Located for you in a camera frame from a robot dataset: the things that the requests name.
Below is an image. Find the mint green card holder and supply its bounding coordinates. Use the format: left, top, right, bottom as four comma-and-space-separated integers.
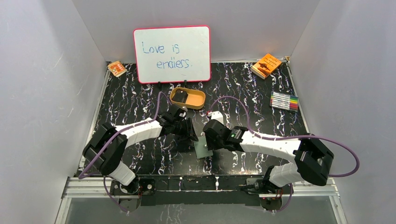
193, 136, 213, 160

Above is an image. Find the orange oval tray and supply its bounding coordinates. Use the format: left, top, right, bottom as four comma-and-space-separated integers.
170, 87, 206, 110

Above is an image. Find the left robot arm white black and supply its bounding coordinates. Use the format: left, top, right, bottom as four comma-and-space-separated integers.
83, 105, 198, 194

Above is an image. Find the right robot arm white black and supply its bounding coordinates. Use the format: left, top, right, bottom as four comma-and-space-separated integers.
203, 119, 334, 193

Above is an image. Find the black VIP card stack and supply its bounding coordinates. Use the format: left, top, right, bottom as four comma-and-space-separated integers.
171, 90, 188, 104

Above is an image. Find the small orange card box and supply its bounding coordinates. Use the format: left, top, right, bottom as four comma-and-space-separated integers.
107, 61, 127, 77

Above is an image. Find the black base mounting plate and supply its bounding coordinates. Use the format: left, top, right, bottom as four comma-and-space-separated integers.
110, 175, 290, 208

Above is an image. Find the pink framed whiteboard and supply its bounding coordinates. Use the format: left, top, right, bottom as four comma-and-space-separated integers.
133, 25, 211, 84

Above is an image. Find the coloured marker pen set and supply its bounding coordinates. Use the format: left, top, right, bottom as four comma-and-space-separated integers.
269, 91, 299, 112

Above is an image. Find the orange book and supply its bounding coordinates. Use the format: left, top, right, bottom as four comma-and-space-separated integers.
250, 54, 282, 79

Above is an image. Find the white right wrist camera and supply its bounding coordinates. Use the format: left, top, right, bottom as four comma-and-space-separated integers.
207, 111, 224, 124

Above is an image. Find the aluminium frame rail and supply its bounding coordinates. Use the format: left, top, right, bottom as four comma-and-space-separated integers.
55, 177, 347, 224

